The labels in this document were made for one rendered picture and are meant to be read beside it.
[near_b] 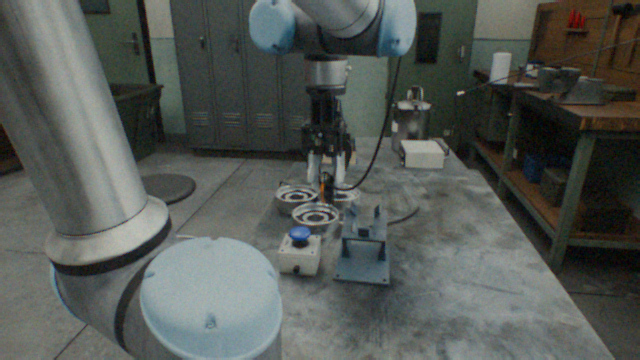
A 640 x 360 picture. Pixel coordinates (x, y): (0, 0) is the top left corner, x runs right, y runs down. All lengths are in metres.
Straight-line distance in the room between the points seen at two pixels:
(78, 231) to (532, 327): 0.62
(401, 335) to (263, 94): 3.24
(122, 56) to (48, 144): 4.43
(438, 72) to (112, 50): 3.34
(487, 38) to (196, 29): 2.67
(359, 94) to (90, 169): 3.77
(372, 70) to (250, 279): 3.75
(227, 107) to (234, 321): 3.55
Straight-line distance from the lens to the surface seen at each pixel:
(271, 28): 0.56
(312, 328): 0.63
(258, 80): 3.70
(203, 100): 3.91
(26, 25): 0.36
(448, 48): 3.74
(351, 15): 0.45
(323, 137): 0.68
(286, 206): 0.94
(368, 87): 4.05
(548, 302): 0.78
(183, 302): 0.34
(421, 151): 1.61
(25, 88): 0.37
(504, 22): 4.20
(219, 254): 0.38
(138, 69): 4.73
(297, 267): 0.72
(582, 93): 2.39
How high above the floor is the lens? 1.23
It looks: 22 degrees down
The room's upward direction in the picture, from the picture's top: straight up
